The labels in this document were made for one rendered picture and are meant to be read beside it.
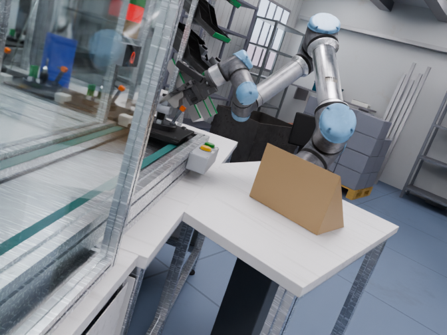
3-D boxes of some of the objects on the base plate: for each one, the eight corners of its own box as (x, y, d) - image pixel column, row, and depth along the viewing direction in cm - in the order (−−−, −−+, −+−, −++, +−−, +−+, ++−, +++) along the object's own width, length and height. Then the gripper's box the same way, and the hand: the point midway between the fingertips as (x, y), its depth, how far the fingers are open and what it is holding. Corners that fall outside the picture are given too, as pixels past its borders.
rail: (203, 157, 175) (210, 134, 173) (118, 239, 90) (130, 195, 87) (191, 153, 176) (198, 129, 173) (96, 230, 90) (106, 186, 87)
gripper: (215, 91, 145) (165, 119, 151) (221, 90, 157) (174, 115, 162) (203, 69, 144) (153, 98, 149) (210, 69, 156) (163, 96, 161)
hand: (163, 99), depth 155 cm, fingers closed on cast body, 4 cm apart
